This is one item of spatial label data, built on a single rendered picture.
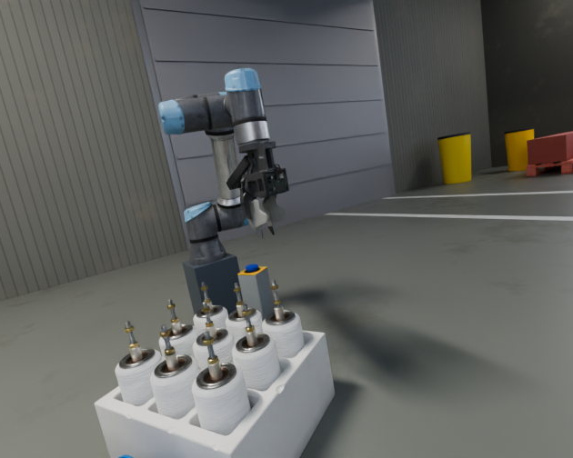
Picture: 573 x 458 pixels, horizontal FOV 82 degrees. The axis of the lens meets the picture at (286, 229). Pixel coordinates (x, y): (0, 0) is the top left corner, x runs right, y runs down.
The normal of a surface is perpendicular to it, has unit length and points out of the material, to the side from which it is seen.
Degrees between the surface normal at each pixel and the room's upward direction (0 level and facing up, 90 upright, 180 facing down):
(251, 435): 90
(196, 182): 90
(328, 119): 90
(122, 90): 90
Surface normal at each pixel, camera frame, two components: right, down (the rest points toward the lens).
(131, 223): 0.53, 0.05
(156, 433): -0.49, 0.23
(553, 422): -0.17, -0.97
